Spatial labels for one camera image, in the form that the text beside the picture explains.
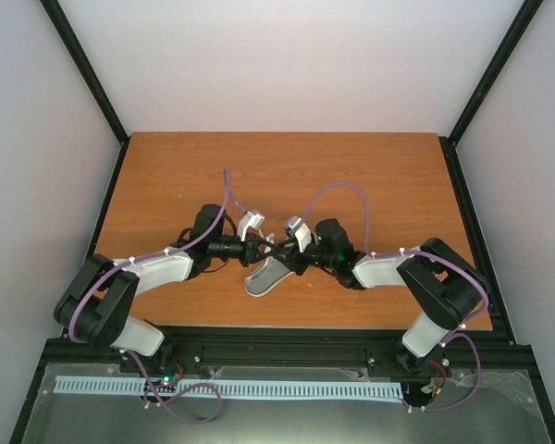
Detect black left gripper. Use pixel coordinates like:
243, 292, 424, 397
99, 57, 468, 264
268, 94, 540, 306
210, 233, 280, 268

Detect grey canvas sneaker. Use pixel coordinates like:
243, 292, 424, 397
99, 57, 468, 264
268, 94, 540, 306
244, 256, 293, 298

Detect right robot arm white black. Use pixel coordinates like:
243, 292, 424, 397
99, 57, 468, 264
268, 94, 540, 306
262, 218, 489, 374

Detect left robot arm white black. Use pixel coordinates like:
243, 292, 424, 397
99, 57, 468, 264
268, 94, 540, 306
54, 203, 291, 373

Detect grey metal front plate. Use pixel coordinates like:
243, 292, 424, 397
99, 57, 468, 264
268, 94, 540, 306
15, 364, 550, 443

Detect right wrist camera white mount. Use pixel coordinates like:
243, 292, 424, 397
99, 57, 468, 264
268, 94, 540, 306
284, 216, 314, 253

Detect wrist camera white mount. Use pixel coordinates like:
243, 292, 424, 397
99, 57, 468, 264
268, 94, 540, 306
284, 216, 314, 253
237, 209, 265, 241

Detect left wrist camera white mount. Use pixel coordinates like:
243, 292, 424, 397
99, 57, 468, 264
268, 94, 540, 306
237, 209, 265, 241

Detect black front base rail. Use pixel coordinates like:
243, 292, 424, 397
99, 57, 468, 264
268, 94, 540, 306
43, 326, 537, 383

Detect light blue slotted cable duct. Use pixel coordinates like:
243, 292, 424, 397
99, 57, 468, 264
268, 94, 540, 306
53, 376, 403, 403

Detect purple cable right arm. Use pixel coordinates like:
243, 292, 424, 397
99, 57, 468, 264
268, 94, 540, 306
302, 182, 490, 413

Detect black aluminium frame post right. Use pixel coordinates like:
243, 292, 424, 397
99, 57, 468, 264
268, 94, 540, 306
447, 0, 545, 145

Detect black aluminium frame post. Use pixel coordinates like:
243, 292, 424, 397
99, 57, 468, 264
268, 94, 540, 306
447, 0, 545, 145
40, 0, 130, 146

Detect black aluminium frame post left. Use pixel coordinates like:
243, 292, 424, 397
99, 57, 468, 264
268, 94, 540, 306
40, 0, 130, 146

